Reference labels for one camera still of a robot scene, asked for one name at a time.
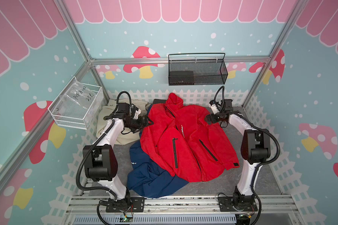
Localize aluminium front rail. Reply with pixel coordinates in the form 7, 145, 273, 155
61, 195, 305, 225

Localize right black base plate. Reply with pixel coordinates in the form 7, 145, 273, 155
217, 196, 258, 212

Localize white wire basket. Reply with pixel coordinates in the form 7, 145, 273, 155
48, 77, 104, 130

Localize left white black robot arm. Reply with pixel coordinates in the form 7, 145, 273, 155
76, 91, 154, 212

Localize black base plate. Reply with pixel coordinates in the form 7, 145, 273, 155
217, 196, 258, 212
106, 197, 145, 213

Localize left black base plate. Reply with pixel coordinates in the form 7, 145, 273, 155
106, 197, 145, 213

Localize black box in basket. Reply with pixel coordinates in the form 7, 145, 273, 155
168, 70, 194, 86

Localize cream beige jacket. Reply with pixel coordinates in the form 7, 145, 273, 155
96, 98, 151, 145

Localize black fabric case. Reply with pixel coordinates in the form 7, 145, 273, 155
152, 99, 166, 105

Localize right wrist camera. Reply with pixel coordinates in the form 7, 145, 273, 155
209, 100, 219, 114

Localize navy blue jacket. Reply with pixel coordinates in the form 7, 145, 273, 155
127, 141, 188, 198

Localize black wire mesh basket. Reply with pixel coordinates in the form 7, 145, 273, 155
168, 52, 228, 85

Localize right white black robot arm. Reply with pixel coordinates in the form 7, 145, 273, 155
205, 86, 280, 213

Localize red jacket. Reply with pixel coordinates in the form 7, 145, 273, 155
140, 93, 239, 182

